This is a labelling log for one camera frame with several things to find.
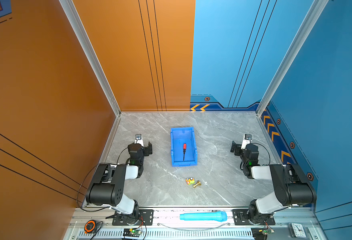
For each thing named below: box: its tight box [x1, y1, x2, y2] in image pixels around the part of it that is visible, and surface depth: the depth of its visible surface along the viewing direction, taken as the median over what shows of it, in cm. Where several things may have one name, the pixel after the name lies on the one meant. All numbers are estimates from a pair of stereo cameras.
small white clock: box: [288, 223, 307, 238], surface depth 70 cm
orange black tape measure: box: [84, 219, 97, 234], surface depth 70 cm
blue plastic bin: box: [170, 127, 198, 167], surface depth 102 cm
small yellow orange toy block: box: [185, 177, 195, 185], surface depth 84 cm
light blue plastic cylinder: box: [179, 211, 228, 222], surface depth 73 cm
